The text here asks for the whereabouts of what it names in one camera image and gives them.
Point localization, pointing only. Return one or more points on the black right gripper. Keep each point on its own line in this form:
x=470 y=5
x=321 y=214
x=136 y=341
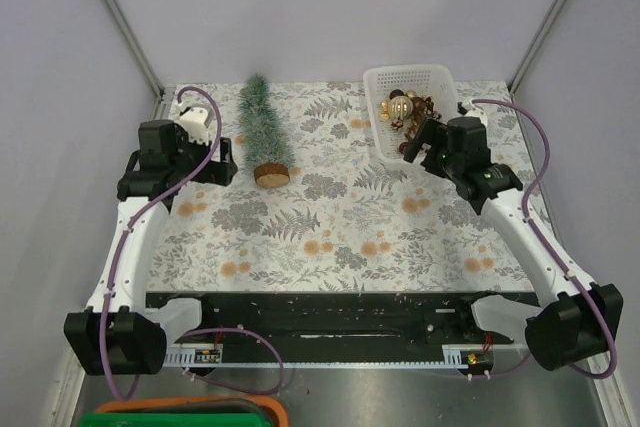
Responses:
x=432 y=133

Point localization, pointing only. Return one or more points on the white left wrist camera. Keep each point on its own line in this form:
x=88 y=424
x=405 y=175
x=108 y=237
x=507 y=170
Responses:
x=195 y=121

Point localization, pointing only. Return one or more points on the large gold striped bauble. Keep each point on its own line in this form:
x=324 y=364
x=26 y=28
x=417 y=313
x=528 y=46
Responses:
x=401 y=107

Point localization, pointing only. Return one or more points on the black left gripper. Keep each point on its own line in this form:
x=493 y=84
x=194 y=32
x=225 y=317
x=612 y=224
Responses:
x=219 y=172

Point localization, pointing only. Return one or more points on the small green christmas tree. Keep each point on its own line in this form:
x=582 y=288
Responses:
x=267 y=153

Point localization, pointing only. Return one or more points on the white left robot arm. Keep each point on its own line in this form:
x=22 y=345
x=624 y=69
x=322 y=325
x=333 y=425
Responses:
x=116 y=333

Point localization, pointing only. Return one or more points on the white plastic basket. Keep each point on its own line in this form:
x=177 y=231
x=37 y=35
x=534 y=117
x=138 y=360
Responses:
x=417 y=80

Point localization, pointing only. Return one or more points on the green plastic bin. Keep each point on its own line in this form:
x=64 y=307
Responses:
x=173 y=420

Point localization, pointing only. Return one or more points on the floral patterned table mat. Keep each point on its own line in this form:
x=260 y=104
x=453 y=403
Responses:
x=344 y=222

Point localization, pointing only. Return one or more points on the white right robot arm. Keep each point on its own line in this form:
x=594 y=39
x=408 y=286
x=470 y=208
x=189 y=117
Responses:
x=575 y=317

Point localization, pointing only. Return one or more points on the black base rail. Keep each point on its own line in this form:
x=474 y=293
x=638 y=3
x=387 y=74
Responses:
x=336 y=328

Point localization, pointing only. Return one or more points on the brown ribbon ornaments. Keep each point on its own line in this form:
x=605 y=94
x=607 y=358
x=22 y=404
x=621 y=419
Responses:
x=423 y=110

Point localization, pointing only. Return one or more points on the orange plastic bin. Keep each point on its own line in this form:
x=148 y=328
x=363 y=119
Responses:
x=259 y=404

